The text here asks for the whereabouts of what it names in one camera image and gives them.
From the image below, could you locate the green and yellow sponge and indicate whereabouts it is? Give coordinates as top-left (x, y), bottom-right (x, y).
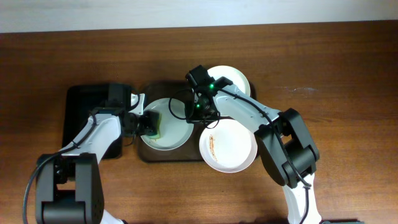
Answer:
top-left (146, 111), bottom-right (162, 139)

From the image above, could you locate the white plate with ring pattern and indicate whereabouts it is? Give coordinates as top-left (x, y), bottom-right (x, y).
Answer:
top-left (141, 98), bottom-right (194, 151)

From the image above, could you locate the white plate with sauce streak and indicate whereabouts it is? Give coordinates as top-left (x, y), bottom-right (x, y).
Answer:
top-left (198, 119), bottom-right (257, 173)

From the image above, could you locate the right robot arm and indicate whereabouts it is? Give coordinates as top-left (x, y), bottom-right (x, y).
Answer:
top-left (193, 83), bottom-right (322, 223)

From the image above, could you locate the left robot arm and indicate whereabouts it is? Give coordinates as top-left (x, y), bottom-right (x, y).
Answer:
top-left (30, 108), bottom-right (161, 223)

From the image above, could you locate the dark brown serving tray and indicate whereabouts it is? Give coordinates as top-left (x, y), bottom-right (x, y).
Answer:
top-left (136, 80), bottom-right (258, 163)

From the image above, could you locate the white plate at tray back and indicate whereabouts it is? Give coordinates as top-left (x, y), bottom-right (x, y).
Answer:
top-left (208, 65), bottom-right (251, 96)

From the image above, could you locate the black tray on left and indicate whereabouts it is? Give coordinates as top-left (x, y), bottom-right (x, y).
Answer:
top-left (62, 83), bottom-right (132, 162)

